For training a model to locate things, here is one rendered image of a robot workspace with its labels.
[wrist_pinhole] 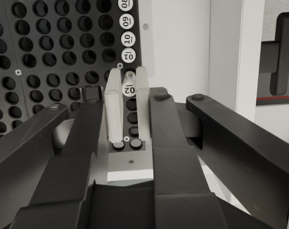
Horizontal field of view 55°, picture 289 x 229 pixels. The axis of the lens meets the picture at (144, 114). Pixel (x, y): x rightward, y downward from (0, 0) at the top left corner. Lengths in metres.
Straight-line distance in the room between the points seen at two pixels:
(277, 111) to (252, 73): 0.23
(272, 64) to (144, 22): 0.13
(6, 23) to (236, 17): 0.19
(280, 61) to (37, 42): 0.21
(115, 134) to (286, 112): 0.36
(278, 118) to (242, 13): 0.27
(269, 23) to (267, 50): 1.01
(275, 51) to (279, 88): 0.03
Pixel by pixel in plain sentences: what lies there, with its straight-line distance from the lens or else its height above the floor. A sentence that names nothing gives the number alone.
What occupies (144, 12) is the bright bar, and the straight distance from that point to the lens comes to 0.30.
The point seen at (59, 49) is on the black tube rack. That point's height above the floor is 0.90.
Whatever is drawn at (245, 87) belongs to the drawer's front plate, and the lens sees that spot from 0.25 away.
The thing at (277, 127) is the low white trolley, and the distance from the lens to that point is 0.48.
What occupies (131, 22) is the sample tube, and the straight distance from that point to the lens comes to 0.24.
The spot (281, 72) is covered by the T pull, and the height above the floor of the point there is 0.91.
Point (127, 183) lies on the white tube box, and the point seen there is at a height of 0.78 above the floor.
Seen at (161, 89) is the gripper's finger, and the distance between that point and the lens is 0.18.
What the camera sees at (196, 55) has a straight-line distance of 0.33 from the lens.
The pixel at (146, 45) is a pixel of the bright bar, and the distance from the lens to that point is 0.31.
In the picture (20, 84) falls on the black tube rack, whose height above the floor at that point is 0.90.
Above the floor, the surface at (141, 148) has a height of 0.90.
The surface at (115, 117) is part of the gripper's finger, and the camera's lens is 0.15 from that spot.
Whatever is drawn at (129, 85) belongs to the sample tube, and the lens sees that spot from 0.21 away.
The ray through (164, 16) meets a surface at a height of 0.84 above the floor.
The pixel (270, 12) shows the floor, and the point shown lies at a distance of 1.28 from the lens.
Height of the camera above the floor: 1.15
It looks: 70 degrees down
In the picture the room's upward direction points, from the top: 174 degrees clockwise
